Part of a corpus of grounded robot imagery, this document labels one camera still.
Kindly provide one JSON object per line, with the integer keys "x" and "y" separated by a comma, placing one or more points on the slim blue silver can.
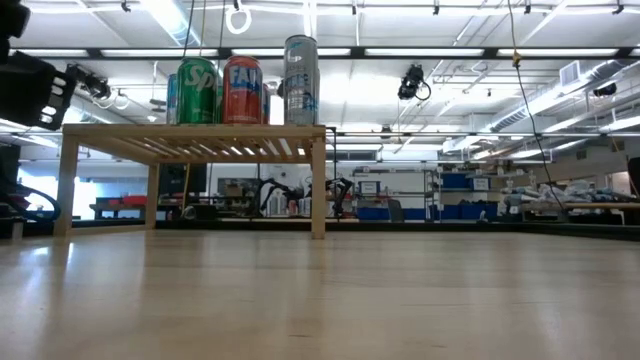
{"x": 171, "y": 100}

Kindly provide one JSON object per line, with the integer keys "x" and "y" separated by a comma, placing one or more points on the grey clutter pile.
{"x": 565, "y": 192}

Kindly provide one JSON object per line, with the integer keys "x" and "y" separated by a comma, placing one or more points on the black ceiling camera rig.
{"x": 92, "y": 82}

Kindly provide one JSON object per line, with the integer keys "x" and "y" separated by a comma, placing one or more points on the black hanging camera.
{"x": 410, "y": 82}

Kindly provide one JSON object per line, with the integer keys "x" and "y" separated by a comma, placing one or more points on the black duct-mounted device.
{"x": 605, "y": 90}

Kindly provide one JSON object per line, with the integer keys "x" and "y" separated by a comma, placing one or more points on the dark machine with red part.
{"x": 7, "y": 165}

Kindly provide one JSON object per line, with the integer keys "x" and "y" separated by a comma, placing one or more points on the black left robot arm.
{"x": 12, "y": 20}

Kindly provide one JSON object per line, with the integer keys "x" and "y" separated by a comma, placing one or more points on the black aluminium table frame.
{"x": 450, "y": 228}

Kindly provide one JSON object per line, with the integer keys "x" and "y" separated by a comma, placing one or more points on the bench with red top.
{"x": 132, "y": 201}

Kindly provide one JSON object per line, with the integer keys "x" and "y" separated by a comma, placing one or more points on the black monitor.
{"x": 180, "y": 180}

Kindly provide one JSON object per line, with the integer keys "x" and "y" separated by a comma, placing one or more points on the shelving with blue bins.
{"x": 465, "y": 210}

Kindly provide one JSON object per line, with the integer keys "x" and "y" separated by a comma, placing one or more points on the silver ventilation duct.
{"x": 550, "y": 107}

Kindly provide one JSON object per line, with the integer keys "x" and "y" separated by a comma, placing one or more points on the wooden background table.
{"x": 590, "y": 205}

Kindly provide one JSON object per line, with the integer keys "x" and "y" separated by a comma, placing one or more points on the tall silver Celsius can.
{"x": 301, "y": 80}

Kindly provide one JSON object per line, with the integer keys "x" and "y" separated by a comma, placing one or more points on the red soda can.
{"x": 242, "y": 90}

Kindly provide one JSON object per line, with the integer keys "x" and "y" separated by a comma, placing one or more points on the thin black pole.
{"x": 334, "y": 170}

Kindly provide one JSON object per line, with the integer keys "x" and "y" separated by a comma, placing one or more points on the wooden slatted shelf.
{"x": 165, "y": 131}

